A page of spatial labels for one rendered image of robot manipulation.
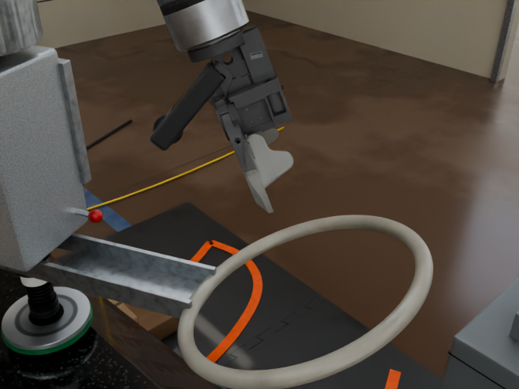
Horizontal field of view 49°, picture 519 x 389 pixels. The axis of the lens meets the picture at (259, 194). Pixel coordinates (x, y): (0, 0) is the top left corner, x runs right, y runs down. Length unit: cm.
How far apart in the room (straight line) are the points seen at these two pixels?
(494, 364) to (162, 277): 79
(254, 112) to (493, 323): 104
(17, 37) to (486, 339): 121
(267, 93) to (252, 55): 5
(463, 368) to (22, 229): 107
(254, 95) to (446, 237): 274
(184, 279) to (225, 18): 74
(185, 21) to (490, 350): 111
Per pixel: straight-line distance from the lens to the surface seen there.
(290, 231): 126
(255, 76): 68
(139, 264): 131
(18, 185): 120
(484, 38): 578
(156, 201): 354
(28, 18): 113
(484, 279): 310
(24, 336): 151
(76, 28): 673
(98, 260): 136
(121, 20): 697
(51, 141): 125
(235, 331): 260
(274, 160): 66
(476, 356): 150
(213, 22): 64
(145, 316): 259
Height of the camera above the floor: 187
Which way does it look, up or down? 32 degrees down
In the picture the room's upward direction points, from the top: straight up
